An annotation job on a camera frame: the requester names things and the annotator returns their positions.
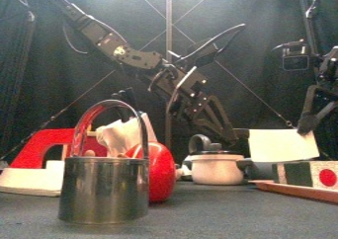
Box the shiny metal bucket with handle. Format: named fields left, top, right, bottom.
left=56, top=99, right=153, bottom=225

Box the thin steel brace wire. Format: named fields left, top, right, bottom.
left=127, top=0, right=295, bottom=128
left=0, top=0, right=222, bottom=160

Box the white paper card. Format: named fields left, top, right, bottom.
left=247, top=112, right=322, bottom=164

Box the red and white box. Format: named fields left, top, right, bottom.
left=271, top=160, right=338, bottom=192

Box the red toy apple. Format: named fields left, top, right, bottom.
left=124, top=141, right=178, bottom=203

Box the vertical metal frame pole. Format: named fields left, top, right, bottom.
left=165, top=0, right=174, bottom=150

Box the white crumpled cloth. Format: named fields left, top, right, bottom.
left=94, top=112, right=159, bottom=158

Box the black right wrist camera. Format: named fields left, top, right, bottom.
left=271, top=40, right=314, bottom=72

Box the wooden cutting board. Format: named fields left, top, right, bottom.
left=250, top=179, right=338, bottom=205

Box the white toy pot black lid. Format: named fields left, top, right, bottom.
left=181, top=133, right=255, bottom=186

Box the red and white toy appliance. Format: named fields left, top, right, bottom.
left=0, top=127, right=108, bottom=198

